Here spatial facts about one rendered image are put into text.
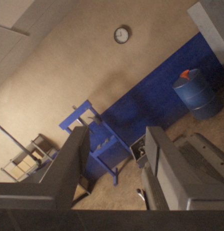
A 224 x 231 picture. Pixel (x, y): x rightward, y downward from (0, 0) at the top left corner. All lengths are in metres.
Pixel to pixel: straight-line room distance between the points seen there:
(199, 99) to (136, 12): 2.16
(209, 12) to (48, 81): 3.46
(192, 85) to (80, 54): 2.37
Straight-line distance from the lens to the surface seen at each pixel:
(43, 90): 4.13
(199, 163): 0.98
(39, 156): 4.34
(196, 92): 3.43
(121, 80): 3.77
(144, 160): 2.89
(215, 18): 3.78
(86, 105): 3.37
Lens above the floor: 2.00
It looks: 13 degrees down
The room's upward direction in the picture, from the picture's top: 42 degrees counter-clockwise
